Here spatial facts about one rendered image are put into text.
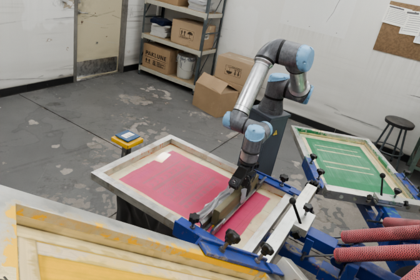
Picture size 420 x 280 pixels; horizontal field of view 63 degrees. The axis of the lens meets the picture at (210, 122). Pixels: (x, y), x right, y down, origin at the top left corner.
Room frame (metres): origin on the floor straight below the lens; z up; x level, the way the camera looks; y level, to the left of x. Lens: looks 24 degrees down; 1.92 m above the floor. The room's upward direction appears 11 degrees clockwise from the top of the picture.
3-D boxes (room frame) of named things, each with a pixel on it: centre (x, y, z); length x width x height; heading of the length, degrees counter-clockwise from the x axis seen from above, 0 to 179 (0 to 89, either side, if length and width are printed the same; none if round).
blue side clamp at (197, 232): (1.01, -0.08, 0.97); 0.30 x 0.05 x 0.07; 62
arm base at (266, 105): (1.96, -0.34, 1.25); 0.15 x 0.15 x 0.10
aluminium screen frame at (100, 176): (1.36, 0.00, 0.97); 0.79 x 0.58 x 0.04; 62
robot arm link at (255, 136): (1.29, -0.19, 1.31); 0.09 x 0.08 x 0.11; 156
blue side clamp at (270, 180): (1.50, -0.34, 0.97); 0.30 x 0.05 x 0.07; 62
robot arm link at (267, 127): (1.39, -0.22, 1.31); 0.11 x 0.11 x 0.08; 66
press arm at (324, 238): (1.10, -0.50, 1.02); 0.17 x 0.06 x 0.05; 62
